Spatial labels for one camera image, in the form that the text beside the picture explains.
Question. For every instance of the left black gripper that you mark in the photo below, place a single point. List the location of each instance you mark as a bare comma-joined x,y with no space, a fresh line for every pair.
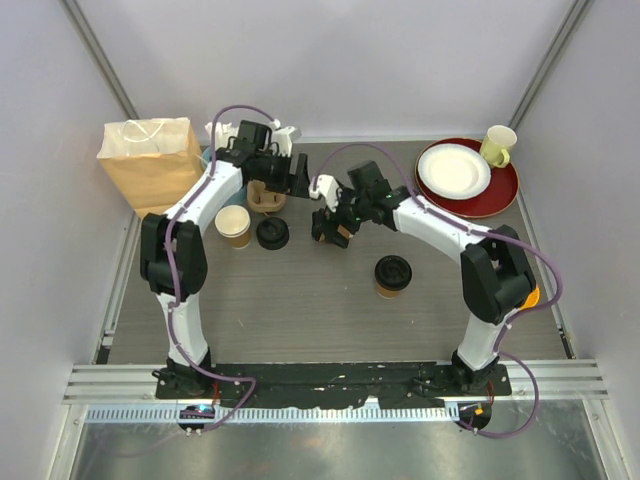
288,182

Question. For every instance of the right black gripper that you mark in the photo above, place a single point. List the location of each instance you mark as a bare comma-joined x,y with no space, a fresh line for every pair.
344,195

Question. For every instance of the black coffee cup lid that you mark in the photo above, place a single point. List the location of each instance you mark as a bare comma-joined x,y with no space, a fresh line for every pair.
393,273

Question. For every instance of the brown paper cup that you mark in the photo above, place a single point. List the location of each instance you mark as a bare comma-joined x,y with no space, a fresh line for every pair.
344,232
389,291

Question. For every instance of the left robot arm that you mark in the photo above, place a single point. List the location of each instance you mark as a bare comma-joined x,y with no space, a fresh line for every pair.
172,254

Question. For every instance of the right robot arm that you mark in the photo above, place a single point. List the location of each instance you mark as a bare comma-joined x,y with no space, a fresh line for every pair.
496,276

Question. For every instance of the cardboard cup carrier stack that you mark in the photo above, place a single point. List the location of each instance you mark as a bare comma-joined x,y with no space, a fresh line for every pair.
262,200

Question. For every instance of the stack of black lids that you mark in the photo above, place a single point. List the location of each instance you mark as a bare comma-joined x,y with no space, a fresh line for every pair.
272,233

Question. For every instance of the stack of paper cups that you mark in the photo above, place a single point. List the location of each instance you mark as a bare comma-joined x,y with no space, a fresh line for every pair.
233,223

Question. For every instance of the light blue straw holder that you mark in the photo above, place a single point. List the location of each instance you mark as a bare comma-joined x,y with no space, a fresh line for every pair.
206,159

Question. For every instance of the white paper plate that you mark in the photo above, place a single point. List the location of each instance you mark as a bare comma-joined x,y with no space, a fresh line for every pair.
453,171

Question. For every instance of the brown paper bag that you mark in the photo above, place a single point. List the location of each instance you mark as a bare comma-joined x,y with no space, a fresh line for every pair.
153,162

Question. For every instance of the red round tray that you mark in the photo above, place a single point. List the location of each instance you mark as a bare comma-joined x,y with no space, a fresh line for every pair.
495,199

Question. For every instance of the pale yellow mug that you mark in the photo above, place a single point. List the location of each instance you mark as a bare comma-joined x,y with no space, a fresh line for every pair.
497,145

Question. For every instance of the orange bowl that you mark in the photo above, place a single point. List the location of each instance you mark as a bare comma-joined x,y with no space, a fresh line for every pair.
532,299

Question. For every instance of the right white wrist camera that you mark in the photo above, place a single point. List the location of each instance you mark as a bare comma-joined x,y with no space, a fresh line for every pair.
325,187

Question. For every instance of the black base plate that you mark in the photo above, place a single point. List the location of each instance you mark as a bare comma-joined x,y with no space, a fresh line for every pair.
331,385

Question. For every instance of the aluminium frame rail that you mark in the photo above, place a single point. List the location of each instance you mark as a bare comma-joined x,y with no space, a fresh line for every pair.
126,393

